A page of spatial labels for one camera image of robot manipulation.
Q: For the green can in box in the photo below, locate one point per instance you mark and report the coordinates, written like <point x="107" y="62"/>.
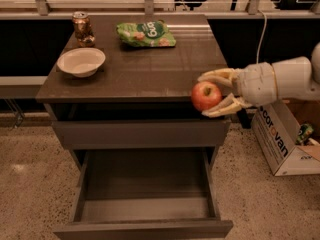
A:
<point x="305" y="131"/>

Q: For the open middle drawer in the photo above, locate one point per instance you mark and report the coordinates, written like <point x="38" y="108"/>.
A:
<point x="145" y="194"/>

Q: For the closed top drawer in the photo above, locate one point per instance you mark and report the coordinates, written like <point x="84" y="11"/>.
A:
<point x="77" y="135"/>

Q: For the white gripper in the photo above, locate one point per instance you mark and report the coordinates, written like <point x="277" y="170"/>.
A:
<point x="256" y="84"/>

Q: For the metal railing frame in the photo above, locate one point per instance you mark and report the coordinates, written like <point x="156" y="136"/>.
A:
<point x="210" y="8"/>

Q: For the red apple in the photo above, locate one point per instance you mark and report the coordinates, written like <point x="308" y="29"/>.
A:
<point x="205" y="95"/>

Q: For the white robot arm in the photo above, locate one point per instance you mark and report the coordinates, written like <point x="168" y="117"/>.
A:
<point x="297" y="78"/>

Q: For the green snack chip bag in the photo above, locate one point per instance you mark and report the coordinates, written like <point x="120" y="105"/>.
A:
<point x="148" y="34"/>

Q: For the grey drawer cabinet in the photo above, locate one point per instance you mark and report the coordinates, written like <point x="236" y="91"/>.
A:
<point x="137" y="84"/>

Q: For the white ceramic bowl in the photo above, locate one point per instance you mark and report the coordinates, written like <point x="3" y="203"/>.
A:
<point x="81" y="62"/>

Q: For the cardboard corovan box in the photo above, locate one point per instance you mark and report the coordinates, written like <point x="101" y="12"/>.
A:
<point x="276" y="127"/>

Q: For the crushed gold soda can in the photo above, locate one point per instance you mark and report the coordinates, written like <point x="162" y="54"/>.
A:
<point x="83" y="29"/>

